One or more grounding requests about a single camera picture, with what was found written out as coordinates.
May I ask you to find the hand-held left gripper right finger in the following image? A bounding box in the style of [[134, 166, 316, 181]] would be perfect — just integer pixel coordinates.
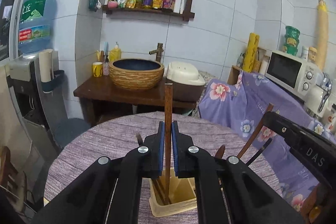
[[172, 121, 307, 224]]

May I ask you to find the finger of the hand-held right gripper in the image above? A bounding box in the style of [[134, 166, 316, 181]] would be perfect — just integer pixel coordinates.
[[262, 112, 302, 149]]

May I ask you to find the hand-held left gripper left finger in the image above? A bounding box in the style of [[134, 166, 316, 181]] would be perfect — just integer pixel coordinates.
[[31, 121, 166, 224]]

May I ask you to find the reddish brown wooden chopstick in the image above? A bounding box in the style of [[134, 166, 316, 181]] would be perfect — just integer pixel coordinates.
[[238, 103, 275, 159]]

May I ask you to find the black chopstick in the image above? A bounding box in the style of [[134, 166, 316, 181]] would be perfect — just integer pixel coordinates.
[[247, 139, 273, 164]]

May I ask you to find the cream plastic utensil holder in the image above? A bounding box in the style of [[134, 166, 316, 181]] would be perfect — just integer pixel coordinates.
[[149, 168, 198, 217]]

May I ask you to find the purple floral cloth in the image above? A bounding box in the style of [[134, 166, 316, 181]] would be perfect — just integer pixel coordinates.
[[197, 70, 336, 214]]

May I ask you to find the white chrome thermos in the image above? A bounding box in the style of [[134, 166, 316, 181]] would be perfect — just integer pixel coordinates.
[[304, 73, 332, 117]]

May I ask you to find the white microwave oven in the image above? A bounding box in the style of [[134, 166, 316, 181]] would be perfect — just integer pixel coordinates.
[[265, 49, 319, 98]]

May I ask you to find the brown plastic tub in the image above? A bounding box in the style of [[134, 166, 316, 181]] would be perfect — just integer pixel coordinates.
[[168, 81, 206, 102]]

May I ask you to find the purple grey tablecloth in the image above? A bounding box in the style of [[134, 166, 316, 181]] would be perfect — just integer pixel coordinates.
[[43, 111, 289, 224]]

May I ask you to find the wooden crate shelf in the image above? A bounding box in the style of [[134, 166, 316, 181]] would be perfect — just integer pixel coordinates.
[[227, 47, 271, 85]]

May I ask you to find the cream plastic tub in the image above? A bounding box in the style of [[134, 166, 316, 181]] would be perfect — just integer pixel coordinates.
[[167, 61, 206, 88]]

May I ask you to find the woven pattern sink basin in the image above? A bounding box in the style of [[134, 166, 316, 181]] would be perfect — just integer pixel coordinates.
[[109, 58, 165, 90]]

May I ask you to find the yellow jar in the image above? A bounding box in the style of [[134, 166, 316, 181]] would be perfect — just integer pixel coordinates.
[[308, 46, 318, 63]]

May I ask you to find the dark wooden vanity table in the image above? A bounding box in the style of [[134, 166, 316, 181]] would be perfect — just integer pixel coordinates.
[[73, 74, 205, 125]]

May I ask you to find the stack of green bowls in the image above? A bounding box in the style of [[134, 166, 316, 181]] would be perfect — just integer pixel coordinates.
[[282, 25, 301, 56]]

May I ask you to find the bronze faucet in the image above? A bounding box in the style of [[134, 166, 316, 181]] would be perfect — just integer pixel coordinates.
[[149, 43, 164, 62]]

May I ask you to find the yellow mug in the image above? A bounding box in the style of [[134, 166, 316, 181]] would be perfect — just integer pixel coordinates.
[[92, 62, 103, 78]]

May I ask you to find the tall yellow roll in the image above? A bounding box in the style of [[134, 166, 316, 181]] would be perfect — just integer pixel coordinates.
[[315, 0, 329, 71]]

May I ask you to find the yellow soap dispenser bottle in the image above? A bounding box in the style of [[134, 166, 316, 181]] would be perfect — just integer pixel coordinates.
[[109, 42, 122, 62]]

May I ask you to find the dark cup holder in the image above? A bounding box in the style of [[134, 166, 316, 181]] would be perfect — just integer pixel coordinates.
[[42, 70, 65, 94]]

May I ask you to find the white paper cup tube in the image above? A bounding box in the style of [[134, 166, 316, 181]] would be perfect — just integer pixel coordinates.
[[39, 49, 54, 83]]

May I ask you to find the white squeeze bottle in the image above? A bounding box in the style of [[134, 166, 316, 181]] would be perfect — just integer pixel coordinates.
[[173, 0, 185, 14]]

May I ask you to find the water dispenser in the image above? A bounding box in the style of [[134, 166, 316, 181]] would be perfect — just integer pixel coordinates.
[[7, 49, 62, 140]]

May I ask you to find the blue water bottle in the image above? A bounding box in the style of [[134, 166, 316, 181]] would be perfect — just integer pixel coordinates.
[[18, 0, 57, 58]]

